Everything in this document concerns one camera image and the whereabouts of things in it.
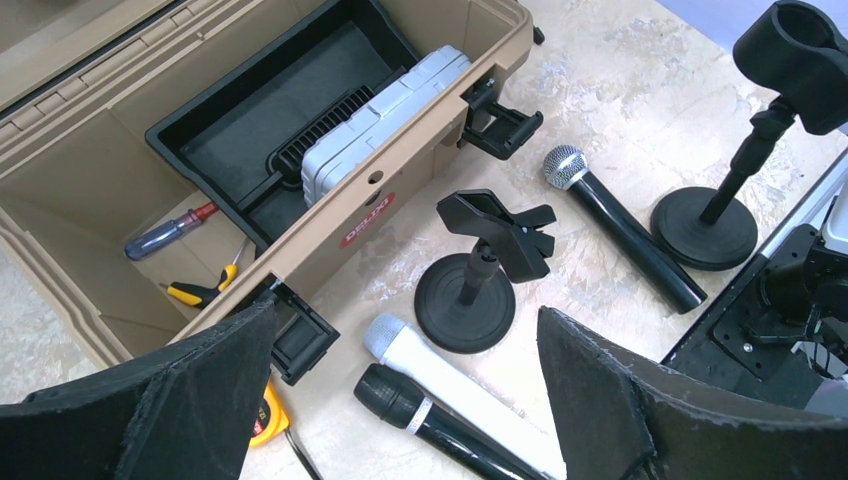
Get black round-base mic stand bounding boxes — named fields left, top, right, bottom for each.
left=414, top=189, right=556, bottom=354

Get red blue screwdriver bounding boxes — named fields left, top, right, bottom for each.
left=124, top=202, right=219, bottom=261

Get black handheld microphone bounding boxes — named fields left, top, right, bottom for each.
left=353, top=363, right=543, bottom=479

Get silver-head black microphone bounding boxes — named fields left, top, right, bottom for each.
left=542, top=145, right=708, bottom=314

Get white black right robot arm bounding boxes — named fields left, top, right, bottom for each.
left=748, top=187, right=847, bottom=417

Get black toolbox tray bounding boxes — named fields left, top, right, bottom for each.
left=146, top=1, right=420, bottom=250

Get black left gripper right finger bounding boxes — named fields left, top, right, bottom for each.
left=537, top=306, right=847, bottom=479

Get white handheld microphone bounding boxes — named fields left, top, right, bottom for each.
left=363, top=313, right=567, bottom=479

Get yellow black pliers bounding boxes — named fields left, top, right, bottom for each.
left=159, top=238, right=251, bottom=309

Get grey plastic case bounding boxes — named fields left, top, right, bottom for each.
left=301, top=45, right=471, bottom=207

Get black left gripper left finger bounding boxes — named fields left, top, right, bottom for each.
left=1, top=302, right=278, bottom=479

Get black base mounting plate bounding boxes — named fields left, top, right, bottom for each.
left=662, top=224, right=823, bottom=408

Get tan plastic toolbox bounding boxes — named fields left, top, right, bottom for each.
left=1, top=1, right=542, bottom=384

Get yellow tape measure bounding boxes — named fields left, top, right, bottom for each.
left=249, top=380, right=322, bottom=480

